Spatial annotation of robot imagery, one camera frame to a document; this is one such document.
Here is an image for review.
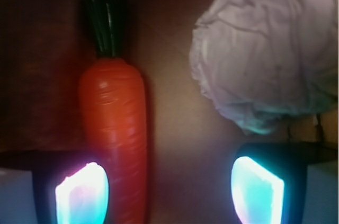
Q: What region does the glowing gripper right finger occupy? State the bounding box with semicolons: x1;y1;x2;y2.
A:
231;142;338;223

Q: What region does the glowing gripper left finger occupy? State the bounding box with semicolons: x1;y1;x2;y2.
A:
1;150;109;223

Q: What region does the orange toy carrot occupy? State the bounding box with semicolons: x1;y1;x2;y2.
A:
78;0;148;223

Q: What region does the crumpled white paper ball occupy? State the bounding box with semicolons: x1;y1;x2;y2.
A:
189;0;338;135

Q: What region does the brown paper bag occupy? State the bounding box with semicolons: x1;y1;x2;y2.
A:
1;0;338;223

